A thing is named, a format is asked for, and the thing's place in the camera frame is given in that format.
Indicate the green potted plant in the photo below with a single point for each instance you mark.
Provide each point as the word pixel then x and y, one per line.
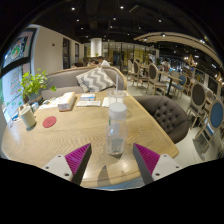
pixel 33 83

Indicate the group of dining chairs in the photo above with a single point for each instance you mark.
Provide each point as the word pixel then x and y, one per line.
pixel 216 115

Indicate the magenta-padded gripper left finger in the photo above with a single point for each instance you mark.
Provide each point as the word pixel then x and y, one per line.
pixel 74 160

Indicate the dark grey tufted armchair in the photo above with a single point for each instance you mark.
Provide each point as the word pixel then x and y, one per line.
pixel 166 115

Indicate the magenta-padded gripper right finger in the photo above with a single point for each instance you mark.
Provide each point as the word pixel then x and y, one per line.
pixel 150 160

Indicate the small white and blue box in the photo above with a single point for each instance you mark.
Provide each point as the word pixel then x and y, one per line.
pixel 87 97

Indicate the person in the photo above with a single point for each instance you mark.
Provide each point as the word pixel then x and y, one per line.
pixel 104 62

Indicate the grey curved sofa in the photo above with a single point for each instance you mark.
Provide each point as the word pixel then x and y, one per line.
pixel 63 80

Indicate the clear white-capped water bottle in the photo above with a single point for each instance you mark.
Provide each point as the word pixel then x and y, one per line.
pixel 116 133

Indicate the framed food poster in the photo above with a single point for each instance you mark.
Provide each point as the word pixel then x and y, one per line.
pixel 18 48

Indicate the colourful printed paper sheet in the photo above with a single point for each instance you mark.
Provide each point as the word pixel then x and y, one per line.
pixel 50 103

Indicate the clear plastic cup with straw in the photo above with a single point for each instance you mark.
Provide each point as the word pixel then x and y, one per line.
pixel 116 96

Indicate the white and wood tissue box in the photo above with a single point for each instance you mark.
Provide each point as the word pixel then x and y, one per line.
pixel 66 101

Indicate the grey chevron pillow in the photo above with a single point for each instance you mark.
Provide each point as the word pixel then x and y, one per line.
pixel 95 80

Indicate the flat round red coaster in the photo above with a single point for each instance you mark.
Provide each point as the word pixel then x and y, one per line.
pixel 49 122

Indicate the white napkin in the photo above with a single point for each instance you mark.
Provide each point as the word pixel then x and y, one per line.
pixel 105 102

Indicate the white printed booklet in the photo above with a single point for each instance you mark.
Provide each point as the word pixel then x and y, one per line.
pixel 88 103

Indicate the group of ceiling lights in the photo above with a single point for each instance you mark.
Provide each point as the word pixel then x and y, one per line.
pixel 72 8

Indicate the printed window sticker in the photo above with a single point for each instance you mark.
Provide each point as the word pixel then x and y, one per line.
pixel 15 88

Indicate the white paper cup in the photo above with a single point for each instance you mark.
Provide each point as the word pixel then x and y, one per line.
pixel 27 116

